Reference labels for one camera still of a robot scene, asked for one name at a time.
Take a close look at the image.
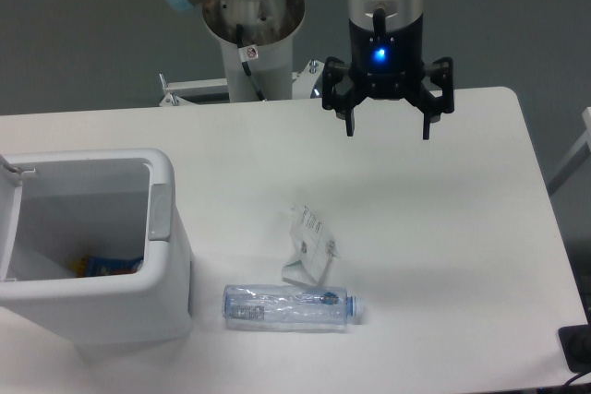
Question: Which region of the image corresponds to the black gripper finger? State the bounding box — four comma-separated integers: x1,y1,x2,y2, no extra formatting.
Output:
321,56,369,137
404,57,455,140

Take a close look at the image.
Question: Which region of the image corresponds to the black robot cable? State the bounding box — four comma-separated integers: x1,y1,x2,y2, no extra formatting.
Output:
235,23,268,102

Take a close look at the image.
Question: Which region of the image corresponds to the blue snack package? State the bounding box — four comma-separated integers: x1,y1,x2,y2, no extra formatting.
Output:
68,255,144,278

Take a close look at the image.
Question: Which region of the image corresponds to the black device at edge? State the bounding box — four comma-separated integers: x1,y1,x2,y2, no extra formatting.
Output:
558,324,590,373

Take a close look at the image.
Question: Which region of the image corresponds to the white metal base frame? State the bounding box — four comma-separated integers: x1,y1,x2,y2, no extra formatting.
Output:
158,59,324,107

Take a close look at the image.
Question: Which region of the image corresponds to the white frame at right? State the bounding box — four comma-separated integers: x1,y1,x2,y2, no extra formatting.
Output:
546,107,590,196

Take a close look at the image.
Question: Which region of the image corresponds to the clear plastic water bottle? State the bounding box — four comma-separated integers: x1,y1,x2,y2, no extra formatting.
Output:
223,284,366,332

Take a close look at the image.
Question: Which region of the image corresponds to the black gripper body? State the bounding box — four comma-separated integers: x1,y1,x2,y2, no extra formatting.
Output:
349,18,424,99

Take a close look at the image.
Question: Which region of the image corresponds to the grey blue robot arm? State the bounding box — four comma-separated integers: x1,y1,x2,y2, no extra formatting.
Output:
166,0,454,133

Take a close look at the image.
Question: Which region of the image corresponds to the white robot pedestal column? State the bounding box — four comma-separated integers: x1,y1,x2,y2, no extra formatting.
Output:
202,0,305,102

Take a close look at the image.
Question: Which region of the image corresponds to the white paper wrapper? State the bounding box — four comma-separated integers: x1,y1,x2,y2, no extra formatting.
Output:
281,205,340,286

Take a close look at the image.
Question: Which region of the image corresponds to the white plastic trash can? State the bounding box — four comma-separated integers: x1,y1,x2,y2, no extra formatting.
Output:
1,149,193,345

